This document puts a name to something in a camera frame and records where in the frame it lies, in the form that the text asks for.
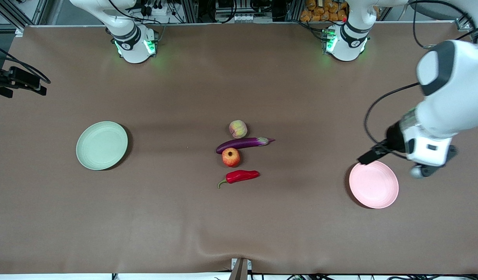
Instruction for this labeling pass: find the long purple eggplant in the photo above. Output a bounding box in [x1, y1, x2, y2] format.
[216, 137, 275, 154]

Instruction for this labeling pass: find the red chili pepper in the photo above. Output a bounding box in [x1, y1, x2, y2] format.
[217, 170, 260, 189]

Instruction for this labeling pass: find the yellow pink peach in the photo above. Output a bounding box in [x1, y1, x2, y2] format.
[229, 120, 248, 139]

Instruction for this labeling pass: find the red pomegranate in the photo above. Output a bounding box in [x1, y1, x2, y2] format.
[222, 147, 241, 168]

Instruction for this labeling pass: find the pink plate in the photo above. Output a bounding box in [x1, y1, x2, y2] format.
[349, 160, 399, 209]

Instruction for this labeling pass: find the pale green plate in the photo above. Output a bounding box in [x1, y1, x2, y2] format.
[76, 121, 128, 171]

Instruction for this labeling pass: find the grey chair seat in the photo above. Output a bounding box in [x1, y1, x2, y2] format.
[408, 0, 477, 20]

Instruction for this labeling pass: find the brown table cloth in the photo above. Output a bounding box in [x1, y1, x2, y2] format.
[0, 23, 478, 275]

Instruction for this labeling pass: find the bag of orange snacks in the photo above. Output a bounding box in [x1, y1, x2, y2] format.
[300, 0, 348, 22]

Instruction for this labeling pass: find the white power strip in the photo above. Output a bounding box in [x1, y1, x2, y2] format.
[140, 0, 177, 18]

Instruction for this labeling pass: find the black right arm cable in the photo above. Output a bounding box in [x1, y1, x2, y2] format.
[0, 43, 51, 84]

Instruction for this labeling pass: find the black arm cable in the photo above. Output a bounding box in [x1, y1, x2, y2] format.
[0, 43, 51, 84]
[364, 0, 478, 159]

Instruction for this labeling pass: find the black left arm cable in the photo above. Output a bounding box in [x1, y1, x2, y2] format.
[364, 0, 478, 159]

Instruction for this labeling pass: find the aluminium frame rail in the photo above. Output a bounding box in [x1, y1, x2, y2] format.
[455, 16, 478, 43]
[0, 0, 49, 32]

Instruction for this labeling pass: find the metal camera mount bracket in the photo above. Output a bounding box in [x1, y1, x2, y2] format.
[229, 258, 252, 280]

